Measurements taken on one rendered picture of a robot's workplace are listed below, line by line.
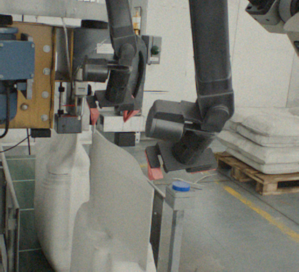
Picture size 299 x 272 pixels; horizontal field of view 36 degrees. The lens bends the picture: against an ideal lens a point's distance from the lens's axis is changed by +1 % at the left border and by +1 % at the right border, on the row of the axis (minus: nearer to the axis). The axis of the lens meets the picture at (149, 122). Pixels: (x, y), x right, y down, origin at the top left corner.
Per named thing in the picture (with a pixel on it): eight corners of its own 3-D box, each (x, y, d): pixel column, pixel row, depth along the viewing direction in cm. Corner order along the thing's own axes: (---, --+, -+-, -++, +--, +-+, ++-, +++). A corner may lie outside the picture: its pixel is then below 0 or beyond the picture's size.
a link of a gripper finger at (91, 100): (82, 117, 134) (86, 91, 128) (105, 115, 137) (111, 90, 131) (88, 133, 129) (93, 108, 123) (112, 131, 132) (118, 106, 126)
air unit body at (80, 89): (89, 121, 142) (92, 70, 138) (74, 121, 140) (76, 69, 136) (86, 117, 146) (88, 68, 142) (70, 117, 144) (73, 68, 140)
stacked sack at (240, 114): (298, 128, 439) (301, 113, 436) (236, 128, 417) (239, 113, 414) (272, 118, 478) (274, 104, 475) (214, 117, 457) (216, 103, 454)
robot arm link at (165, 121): (232, 110, 76) (223, 80, 82) (165, 96, 73) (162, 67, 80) (207, 161, 83) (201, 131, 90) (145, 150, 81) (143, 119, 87)
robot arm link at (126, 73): (134, 70, 120) (131, 58, 124) (108, 68, 118) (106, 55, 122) (129, 91, 124) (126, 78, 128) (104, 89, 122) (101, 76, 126)
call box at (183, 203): (195, 208, 154) (197, 191, 153) (173, 210, 151) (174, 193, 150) (184, 199, 161) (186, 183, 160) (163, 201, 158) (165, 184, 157)
